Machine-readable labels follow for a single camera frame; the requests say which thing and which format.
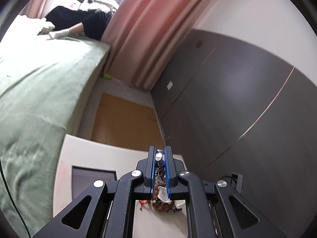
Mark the brown bead bracelet white tassel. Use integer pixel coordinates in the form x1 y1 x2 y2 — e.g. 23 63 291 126
150 185 185 214

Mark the black jewelry box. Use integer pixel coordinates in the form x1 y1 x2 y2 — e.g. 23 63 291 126
72 166 117 199

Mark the brown cardboard sheet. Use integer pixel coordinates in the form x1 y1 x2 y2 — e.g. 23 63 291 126
91 93 165 152

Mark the green small toy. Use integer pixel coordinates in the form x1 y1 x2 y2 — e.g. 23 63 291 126
103 74 112 80

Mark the person in black clothes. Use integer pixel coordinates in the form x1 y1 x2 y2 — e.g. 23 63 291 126
46 6 114 41

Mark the pink curtain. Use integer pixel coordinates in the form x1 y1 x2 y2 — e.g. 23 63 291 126
102 0 211 89

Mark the beige bed frame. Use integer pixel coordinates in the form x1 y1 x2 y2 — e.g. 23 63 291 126
67 45 110 135

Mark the white wall socket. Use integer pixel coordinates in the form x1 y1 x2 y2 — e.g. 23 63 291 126
167 81 173 90

